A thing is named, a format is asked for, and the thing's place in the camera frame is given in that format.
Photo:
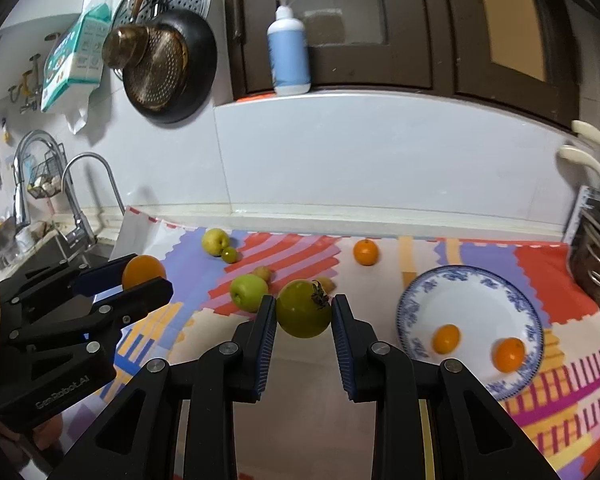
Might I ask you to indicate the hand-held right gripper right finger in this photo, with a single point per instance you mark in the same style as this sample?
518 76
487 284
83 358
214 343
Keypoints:
342 345

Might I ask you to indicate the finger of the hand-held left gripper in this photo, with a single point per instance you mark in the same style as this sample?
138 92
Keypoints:
100 275
145 292

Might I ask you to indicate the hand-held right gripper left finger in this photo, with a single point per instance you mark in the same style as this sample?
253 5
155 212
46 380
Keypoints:
265 345

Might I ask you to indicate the orange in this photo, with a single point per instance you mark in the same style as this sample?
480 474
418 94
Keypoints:
510 355
446 338
366 252
142 270

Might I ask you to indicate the green fruit with dark calyx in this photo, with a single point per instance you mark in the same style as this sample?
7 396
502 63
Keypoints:
304 310

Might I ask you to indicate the blue patterned white plate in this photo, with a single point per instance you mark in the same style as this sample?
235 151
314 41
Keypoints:
475 300

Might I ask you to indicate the green apple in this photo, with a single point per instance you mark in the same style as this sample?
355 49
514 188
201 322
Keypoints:
249 292

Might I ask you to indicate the small brown fruit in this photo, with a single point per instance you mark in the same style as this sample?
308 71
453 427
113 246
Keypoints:
263 273
326 284

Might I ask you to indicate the kitchen sink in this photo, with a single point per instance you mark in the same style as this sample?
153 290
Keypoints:
30 255

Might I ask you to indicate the chrome kitchen faucet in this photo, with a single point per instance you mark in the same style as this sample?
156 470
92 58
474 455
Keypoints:
87 200

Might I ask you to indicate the small green citrus fruit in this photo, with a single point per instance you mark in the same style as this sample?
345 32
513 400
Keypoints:
229 254

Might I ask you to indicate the colourful patterned tablecloth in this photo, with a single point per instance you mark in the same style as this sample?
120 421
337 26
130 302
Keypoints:
300 255

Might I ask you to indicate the chrome spring faucet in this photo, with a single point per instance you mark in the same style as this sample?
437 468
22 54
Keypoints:
30 160

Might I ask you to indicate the golden perforated colander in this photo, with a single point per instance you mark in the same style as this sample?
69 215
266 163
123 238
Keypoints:
155 70

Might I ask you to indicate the bagged tissue pack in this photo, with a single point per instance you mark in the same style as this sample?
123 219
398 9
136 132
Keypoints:
75 60

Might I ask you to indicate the copper coloured small pot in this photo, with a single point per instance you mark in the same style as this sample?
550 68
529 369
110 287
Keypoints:
122 45

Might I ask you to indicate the black wok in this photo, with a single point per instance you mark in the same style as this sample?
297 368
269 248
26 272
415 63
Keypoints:
202 60

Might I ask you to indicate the large steel pot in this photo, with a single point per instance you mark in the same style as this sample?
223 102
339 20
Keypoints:
595 260

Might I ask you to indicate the blue white pump bottle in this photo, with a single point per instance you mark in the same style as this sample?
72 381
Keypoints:
288 55

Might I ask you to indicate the wall hook rack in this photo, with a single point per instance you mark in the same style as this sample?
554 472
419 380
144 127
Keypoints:
27 85

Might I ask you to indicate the dark wooden window frame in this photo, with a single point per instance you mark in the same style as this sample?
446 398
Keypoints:
430 35

